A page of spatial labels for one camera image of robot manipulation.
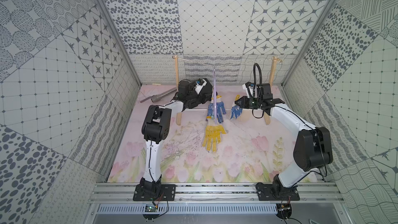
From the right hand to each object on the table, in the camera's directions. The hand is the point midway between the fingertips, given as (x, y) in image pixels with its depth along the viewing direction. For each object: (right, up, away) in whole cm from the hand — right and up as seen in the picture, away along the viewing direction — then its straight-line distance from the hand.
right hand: (236, 103), depth 89 cm
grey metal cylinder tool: (-53, +3, +21) cm, 57 cm away
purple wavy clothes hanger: (-13, +7, -2) cm, 15 cm away
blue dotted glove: (+1, -5, +7) cm, 8 cm away
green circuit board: (-44, -49, -17) cm, 68 cm away
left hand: (-13, +8, +8) cm, 17 cm away
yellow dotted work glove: (-14, -20, +4) cm, 25 cm away
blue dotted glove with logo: (-8, -3, +15) cm, 17 cm away
